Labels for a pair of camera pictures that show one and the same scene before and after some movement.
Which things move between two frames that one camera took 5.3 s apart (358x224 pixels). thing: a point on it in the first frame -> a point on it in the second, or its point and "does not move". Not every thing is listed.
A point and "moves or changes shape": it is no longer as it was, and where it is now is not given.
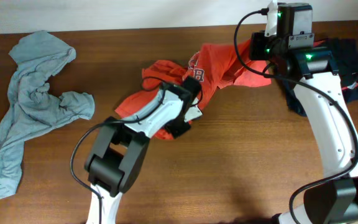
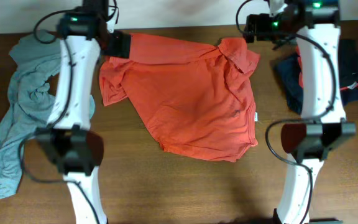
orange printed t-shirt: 213,66 moves or changes shape
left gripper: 178,130 -> 122,47
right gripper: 258,39 -> 263,22
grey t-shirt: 31,108 does not move
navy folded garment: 357,78 does not move
